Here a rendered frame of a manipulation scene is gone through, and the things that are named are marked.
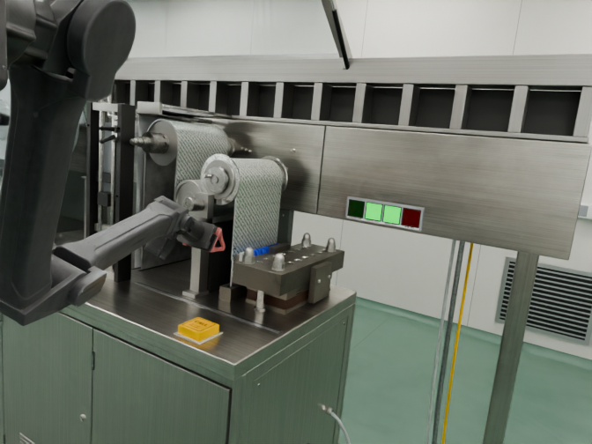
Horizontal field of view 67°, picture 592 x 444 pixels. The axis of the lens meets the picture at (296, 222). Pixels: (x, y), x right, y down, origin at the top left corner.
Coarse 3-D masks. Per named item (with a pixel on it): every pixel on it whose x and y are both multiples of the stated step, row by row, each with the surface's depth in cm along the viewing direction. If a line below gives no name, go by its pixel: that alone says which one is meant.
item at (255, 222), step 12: (240, 204) 129; (252, 204) 134; (264, 204) 140; (276, 204) 146; (240, 216) 130; (252, 216) 135; (264, 216) 141; (276, 216) 147; (240, 228) 131; (252, 228) 136; (264, 228) 142; (276, 228) 148; (240, 240) 132; (252, 240) 138; (264, 240) 143; (276, 240) 150; (240, 252) 133
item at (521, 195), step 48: (240, 144) 165; (288, 144) 154; (336, 144) 145; (384, 144) 137; (432, 144) 129; (480, 144) 123; (528, 144) 117; (576, 144) 111; (288, 192) 156; (336, 192) 147; (384, 192) 138; (432, 192) 131; (480, 192) 124; (528, 192) 118; (576, 192) 112; (480, 240) 125; (528, 240) 119
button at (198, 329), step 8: (192, 320) 109; (200, 320) 110; (184, 328) 105; (192, 328) 105; (200, 328) 105; (208, 328) 105; (216, 328) 107; (192, 336) 104; (200, 336) 103; (208, 336) 105
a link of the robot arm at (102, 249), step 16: (160, 208) 95; (176, 208) 99; (128, 224) 83; (144, 224) 86; (160, 224) 91; (176, 224) 98; (80, 240) 71; (96, 240) 73; (112, 240) 76; (128, 240) 79; (144, 240) 87; (64, 256) 68; (80, 256) 68; (96, 256) 70; (112, 256) 76; (96, 272) 67; (80, 288) 63; (96, 288) 68; (80, 304) 65
